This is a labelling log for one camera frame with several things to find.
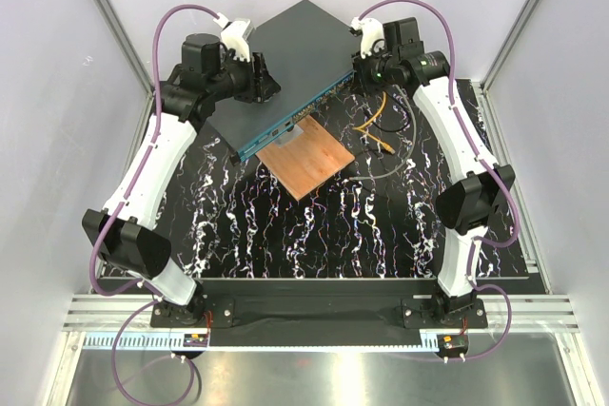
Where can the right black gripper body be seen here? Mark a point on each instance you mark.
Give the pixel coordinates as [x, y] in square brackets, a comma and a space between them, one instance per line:
[372, 72]

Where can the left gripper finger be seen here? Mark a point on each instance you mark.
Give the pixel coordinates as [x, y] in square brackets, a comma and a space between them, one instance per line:
[259, 69]
[266, 87]

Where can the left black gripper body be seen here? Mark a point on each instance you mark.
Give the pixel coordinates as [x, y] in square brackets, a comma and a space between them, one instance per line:
[241, 76]

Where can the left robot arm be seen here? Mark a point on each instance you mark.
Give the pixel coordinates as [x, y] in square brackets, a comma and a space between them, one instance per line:
[212, 69]

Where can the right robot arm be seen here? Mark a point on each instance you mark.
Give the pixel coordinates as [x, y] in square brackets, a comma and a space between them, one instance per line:
[393, 54]

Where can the wooden board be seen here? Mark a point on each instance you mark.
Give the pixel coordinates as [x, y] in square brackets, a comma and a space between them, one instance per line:
[307, 162]

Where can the black marble pattern mat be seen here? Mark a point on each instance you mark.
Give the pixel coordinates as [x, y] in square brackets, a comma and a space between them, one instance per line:
[374, 219]

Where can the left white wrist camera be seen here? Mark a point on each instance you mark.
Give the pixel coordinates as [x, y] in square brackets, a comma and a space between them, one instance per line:
[234, 36]

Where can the teal network switch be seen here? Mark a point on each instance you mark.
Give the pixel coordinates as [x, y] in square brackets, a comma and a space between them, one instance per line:
[307, 52]

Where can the grey metal bracket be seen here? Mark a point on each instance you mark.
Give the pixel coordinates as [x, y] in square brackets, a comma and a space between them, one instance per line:
[288, 136]

